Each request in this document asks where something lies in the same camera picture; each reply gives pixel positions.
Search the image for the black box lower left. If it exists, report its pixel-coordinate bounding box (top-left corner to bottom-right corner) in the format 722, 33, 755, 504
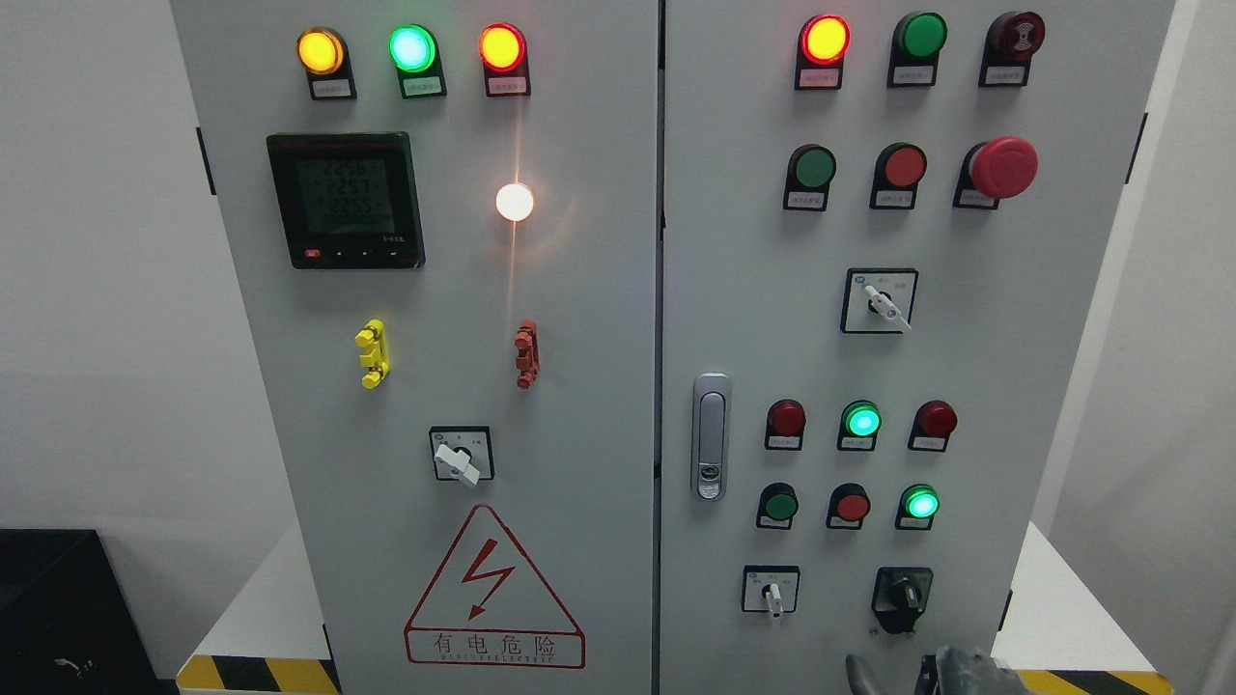
1, 529, 163, 694

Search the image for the yellow indicator lamp top left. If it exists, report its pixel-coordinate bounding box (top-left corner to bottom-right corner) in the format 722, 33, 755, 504
295, 26, 357, 100

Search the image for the green push button lower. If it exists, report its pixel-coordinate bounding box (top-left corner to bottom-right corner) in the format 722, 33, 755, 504
755, 481, 798, 531

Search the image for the green indicator lamp top left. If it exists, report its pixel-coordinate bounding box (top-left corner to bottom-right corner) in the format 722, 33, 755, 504
388, 25, 447, 98

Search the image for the green illuminated button lower right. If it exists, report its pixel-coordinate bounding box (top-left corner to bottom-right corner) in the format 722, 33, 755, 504
892, 484, 941, 531

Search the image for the red push button upper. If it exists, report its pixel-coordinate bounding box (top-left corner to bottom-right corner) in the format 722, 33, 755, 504
869, 142, 927, 210

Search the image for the white platform with hazard stripes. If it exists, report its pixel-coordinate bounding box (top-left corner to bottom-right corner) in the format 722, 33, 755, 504
176, 526, 1173, 694

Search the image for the red lit indicator lamp left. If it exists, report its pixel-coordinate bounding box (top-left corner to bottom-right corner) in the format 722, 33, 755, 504
478, 22, 531, 96

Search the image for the white handle selector switch upper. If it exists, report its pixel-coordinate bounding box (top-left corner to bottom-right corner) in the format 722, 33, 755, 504
840, 267, 920, 334

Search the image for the left grey cabinet door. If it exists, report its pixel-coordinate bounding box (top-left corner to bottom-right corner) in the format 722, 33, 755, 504
172, 1, 660, 694

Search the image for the green push button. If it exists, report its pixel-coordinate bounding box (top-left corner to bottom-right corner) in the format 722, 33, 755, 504
782, 143, 837, 211
755, 481, 798, 531

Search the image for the black digital power meter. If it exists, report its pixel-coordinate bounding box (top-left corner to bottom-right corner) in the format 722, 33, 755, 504
266, 131, 426, 270

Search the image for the white handle selector switch lower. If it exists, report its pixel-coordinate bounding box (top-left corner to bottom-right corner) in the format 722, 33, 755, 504
739, 564, 801, 625

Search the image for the red push button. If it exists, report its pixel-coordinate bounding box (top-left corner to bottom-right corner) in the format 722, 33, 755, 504
826, 484, 871, 531
869, 142, 927, 210

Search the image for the right grey cabinet door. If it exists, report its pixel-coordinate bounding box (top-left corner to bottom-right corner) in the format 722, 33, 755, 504
659, 1, 1174, 694

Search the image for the black knob selector switch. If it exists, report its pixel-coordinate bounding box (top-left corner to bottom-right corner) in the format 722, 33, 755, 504
871, 566, 933, 634

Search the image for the dark red indicator lamp left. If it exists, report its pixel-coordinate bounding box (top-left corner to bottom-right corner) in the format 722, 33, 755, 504
764, 399, 806, 453

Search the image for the red electric hazard warning sticker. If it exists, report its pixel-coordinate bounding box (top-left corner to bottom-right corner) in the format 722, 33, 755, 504
405, 503, 586, 670

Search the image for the green lit indicator lamp middle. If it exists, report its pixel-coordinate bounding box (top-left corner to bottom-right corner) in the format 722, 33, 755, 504
837, 399, 883, 453

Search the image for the red lit indicator lamp right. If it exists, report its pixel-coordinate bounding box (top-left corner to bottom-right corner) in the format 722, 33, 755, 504
794, 14, 852, 92

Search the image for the dark green indicator lamp top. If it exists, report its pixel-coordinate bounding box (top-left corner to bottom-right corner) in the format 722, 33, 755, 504
886, 12, 948, 89

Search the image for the red push button lower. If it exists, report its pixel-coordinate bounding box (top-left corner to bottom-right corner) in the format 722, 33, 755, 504
826, 484, 871, 531

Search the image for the yellow terminal block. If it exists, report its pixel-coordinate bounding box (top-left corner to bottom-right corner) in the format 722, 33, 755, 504
353, 318, 391, 390

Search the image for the green push button upper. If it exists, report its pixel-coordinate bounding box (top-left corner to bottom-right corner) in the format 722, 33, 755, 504
782, 143, 837, 211

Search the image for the dark red buzzer lamp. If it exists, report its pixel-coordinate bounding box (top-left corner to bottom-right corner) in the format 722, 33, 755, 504
976, 12, 1046, 89

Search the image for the red lit indicator lamp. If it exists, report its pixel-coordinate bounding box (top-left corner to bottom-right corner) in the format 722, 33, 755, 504
794, 14, 852, 92
478, 22, 531, 96

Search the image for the red terminal block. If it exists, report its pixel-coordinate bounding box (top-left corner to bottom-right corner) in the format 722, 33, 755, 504
513, 320, 540, 390

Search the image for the silver door latch handle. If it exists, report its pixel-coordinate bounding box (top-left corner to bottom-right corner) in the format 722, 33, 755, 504
691, 373, 730, 501

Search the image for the white lit round lamp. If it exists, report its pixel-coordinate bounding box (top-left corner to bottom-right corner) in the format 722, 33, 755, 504
494, 181, 536, 223

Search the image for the white handle selector switch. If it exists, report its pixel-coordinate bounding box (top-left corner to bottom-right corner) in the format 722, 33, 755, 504
429, 425, 494, 488
739, 564, 801, 625
840, 267, 920, 334

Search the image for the grey cabinet door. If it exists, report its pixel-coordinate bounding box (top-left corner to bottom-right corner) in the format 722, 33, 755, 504
659, 1, 1174, 694
172, 1, 660, 694

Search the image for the white handle selector switch left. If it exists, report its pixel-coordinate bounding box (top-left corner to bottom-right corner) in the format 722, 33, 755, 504
429, 425, 494, 488

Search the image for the red emergency stop mushroom button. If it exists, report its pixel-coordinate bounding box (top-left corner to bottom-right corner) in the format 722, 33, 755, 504
952, 136, 1039, 210

